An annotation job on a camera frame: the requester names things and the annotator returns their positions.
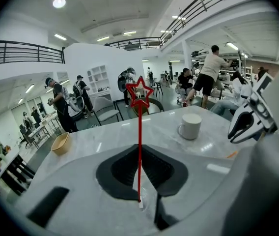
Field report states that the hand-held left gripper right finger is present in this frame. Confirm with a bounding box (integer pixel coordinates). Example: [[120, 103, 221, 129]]
[[141, 144, 233, 236]]

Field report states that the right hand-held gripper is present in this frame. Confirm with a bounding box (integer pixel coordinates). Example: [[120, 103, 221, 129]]
[[228, 72, 278, 145]]

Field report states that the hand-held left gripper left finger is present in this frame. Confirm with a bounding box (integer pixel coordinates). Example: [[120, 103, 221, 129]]
[[15, 144, 157, 236]]

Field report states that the white ceramic cup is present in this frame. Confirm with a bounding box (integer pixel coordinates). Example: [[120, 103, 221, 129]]
[[177, 113, 203, 141]]

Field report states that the star-tipped wand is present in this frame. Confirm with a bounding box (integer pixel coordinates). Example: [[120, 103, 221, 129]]
[[125, 76, 154, 203]]

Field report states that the tan rectangular bowl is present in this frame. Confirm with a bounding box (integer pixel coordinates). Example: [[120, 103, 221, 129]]
[[50, 132, 71, 156]]

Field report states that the black wicker chair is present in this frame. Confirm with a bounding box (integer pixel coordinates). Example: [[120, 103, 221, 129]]
[[129, 97, 165, 119]]

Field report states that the white table with black legs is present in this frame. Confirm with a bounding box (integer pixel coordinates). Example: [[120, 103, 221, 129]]
[[0, 144, 36, 196]]

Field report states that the grey upholstered chair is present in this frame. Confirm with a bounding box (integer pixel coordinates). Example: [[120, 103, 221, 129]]
[[92, 96, 124, 126]]

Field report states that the black metal railing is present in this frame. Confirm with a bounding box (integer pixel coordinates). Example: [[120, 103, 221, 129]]
[[0, 40, 66, 68], [160, 0, 257, 43], [105, 37, 164, 51]]

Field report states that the white wall shelf unit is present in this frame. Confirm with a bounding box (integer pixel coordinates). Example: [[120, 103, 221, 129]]
[[86, 64, 111, 95]]

